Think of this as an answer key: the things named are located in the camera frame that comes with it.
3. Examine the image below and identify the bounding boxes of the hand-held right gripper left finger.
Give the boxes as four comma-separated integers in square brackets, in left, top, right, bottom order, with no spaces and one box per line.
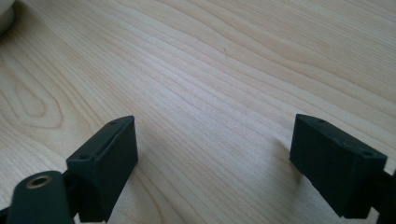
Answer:
[65,115,139,223]

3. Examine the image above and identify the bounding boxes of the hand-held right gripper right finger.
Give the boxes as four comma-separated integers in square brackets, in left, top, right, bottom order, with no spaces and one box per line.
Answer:
[289,113,389,219]

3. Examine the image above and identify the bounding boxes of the white round object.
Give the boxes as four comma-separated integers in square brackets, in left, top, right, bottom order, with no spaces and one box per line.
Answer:
[0,0,16,35]

